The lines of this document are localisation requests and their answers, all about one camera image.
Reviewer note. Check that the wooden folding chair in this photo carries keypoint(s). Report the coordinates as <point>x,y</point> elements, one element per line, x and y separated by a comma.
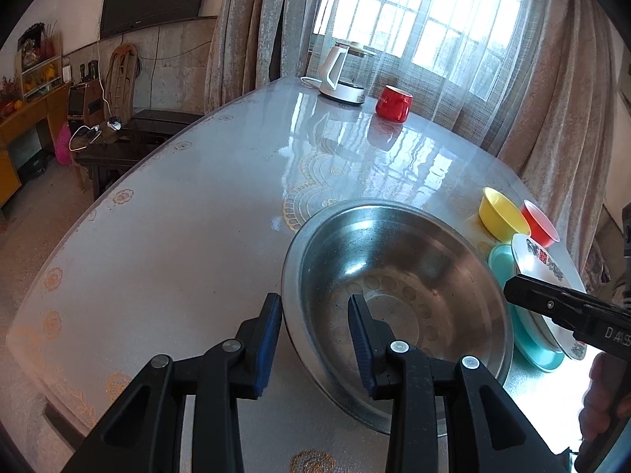
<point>121,79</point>

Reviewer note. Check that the yellow plastic bowl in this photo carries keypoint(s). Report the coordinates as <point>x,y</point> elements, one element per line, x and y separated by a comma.
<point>500,212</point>

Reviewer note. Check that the beige textured curtain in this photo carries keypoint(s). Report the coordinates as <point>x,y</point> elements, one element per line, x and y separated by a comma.
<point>256,34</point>
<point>567,133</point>

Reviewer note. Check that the white power strip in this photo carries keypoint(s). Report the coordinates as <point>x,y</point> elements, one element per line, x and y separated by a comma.
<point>114,124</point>

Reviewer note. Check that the barred window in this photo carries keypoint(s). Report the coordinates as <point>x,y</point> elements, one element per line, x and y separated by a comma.
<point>419,5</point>

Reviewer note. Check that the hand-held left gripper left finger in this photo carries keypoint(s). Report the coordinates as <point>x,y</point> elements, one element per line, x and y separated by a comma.
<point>268,345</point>

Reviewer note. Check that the white electric kettle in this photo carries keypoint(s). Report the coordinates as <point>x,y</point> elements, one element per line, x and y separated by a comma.
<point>335,76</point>

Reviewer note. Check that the person's right hand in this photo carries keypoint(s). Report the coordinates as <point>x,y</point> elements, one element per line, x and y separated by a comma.
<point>599,389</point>

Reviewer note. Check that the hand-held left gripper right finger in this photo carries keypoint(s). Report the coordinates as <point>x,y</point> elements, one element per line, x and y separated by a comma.
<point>362,350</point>

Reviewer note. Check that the dark electronic box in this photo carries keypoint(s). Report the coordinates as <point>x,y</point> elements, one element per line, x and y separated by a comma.
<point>86,101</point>

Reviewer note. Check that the pink bag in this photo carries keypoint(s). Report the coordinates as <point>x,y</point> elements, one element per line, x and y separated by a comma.
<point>64,145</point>

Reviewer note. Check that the red plastic bowl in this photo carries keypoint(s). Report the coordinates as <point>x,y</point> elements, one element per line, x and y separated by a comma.
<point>540,224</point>

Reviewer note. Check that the white sheer curtain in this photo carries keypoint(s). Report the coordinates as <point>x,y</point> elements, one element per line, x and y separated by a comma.
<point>443,98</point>

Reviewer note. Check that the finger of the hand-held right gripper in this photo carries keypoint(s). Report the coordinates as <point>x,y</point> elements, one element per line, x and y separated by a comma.
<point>537,295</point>

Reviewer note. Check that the teal plastic plate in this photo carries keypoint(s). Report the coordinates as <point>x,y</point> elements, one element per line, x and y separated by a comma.
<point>498,261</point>

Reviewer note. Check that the wooden cabinet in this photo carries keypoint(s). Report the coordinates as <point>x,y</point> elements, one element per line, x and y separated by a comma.
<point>24,123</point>

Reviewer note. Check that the large white dragon print plate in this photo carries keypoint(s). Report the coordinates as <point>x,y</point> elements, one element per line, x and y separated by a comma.
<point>530,256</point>

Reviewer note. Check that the printed sofa cushion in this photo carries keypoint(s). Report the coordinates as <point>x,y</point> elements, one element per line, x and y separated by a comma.
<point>606,266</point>

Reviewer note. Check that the stainless steel bowl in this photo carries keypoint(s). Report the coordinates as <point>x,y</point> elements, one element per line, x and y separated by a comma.
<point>429,266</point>

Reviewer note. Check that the red mug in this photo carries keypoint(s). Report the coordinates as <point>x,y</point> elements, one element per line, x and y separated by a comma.
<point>392,106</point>

